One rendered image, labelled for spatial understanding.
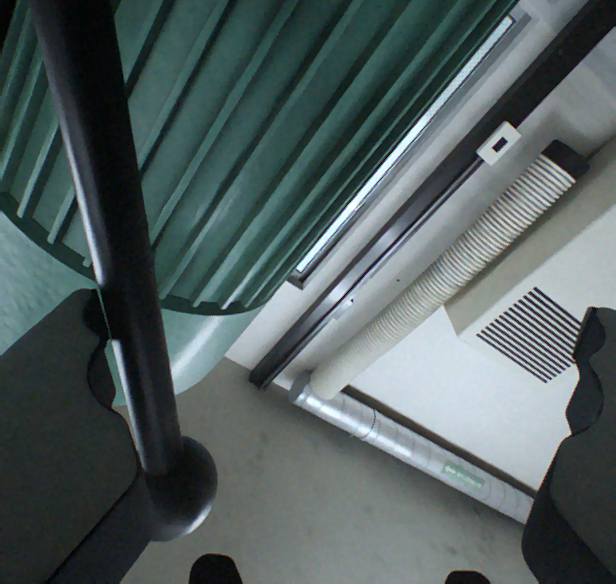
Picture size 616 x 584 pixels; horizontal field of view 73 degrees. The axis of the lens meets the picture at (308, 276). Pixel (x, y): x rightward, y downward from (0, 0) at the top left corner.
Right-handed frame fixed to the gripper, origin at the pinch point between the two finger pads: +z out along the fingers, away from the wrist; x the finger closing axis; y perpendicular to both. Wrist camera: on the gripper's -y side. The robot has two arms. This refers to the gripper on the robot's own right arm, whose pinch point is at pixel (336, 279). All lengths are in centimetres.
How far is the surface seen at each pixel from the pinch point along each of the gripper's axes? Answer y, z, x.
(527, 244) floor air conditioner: 60, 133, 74
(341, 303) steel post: 92, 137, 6
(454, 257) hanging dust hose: 66, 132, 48
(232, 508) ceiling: 145, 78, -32
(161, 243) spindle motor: 1.1, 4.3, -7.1
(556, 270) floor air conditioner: 63, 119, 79
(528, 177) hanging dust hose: 35, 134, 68
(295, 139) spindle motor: -3.0, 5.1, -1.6
